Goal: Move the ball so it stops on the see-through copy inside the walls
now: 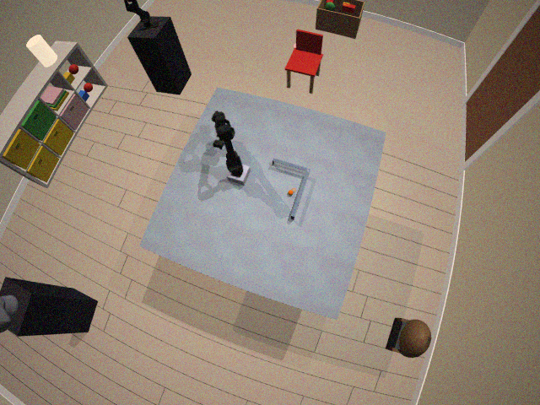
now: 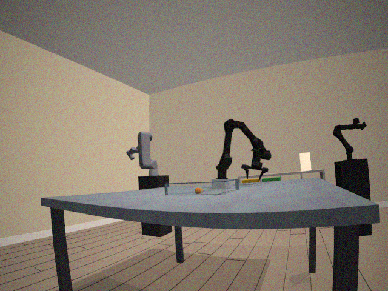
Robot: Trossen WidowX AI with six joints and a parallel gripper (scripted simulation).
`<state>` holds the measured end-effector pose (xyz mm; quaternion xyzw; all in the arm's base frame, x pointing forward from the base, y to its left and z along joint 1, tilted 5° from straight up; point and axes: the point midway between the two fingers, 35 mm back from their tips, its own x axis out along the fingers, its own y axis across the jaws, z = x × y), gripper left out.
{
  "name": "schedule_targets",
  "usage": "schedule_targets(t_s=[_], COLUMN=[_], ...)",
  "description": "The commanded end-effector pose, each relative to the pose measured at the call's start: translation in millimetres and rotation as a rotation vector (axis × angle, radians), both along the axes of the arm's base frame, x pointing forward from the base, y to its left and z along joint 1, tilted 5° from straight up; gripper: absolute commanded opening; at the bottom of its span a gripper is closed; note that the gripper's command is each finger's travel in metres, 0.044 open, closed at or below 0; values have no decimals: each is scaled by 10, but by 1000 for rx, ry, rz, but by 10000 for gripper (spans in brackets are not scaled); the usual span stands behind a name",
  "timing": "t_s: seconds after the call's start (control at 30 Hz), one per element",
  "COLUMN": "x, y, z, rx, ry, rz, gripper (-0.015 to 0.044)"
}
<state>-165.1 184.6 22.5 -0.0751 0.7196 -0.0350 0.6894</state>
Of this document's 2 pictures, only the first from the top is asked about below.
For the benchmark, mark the low clear glass walls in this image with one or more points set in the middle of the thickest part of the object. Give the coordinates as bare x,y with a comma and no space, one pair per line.
290,168

